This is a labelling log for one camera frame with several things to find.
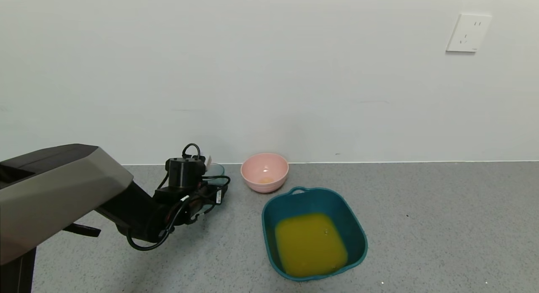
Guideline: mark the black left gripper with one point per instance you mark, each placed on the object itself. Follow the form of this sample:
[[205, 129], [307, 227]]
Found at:
[[219, 196]]

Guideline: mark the transparent blue ribbed plastic cup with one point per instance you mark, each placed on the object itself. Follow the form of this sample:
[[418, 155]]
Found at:
[[214, 169]]

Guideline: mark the yellow orange liquid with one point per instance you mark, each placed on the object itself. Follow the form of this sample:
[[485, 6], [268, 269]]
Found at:
[[309, 244]]

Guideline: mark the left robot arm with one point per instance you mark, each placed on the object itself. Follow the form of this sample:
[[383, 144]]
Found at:
[[54, 192]]

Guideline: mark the pink bowl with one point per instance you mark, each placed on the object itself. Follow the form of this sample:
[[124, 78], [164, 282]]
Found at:
[[264, 173]]

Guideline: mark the teal square plastic basin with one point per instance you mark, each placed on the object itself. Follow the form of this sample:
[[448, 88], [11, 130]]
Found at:
[[353, 234]]

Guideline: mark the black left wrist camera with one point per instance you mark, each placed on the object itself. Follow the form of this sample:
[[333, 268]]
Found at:
[[184, 173]]

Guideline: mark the white wall socket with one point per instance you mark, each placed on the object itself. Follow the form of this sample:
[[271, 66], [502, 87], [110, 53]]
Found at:
[[468, 33]]

